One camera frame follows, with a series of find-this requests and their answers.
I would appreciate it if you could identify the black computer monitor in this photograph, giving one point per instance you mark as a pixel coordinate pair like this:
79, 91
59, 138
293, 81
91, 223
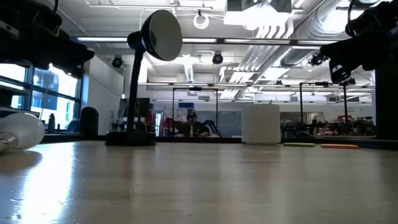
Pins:
143, 107

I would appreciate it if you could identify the silver ceiling air duct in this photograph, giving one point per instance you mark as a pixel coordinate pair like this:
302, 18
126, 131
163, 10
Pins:
320, 18

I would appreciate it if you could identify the black gooseneck desk lamp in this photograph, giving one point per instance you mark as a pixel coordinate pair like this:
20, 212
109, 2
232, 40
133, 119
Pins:
133, 93

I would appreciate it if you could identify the dark bottle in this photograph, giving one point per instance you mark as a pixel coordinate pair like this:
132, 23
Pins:
51, 124

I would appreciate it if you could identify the black ceiling mounted camera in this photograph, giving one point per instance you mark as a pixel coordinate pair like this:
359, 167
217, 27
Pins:
217, 58
317, 59
117, 61

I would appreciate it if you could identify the orange sticky note pad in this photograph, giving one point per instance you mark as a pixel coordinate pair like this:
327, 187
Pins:
339, 146

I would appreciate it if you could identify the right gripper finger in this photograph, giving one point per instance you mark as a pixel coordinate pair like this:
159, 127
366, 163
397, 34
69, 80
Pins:
342, 51

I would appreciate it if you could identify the green sticky note pad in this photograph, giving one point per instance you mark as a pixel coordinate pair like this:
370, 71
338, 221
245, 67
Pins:
298, 144

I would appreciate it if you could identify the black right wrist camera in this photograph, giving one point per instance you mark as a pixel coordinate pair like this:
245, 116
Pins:
340, 73

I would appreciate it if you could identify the black background robot arm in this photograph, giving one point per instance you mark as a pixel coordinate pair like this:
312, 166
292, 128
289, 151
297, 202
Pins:
213, 127

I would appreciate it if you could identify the white textured pen cup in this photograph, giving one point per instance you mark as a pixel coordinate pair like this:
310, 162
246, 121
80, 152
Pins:
261, 124

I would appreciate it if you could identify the seated person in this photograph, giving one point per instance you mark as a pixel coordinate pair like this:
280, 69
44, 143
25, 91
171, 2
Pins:
194, 127

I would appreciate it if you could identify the black gantry frame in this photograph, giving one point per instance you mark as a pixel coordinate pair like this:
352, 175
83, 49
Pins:
173, 112
301, 102

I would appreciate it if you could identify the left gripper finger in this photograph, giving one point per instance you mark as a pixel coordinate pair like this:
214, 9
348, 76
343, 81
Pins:
77, 57

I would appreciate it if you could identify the black rounded chair back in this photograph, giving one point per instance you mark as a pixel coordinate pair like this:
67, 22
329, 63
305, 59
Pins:
89, 123

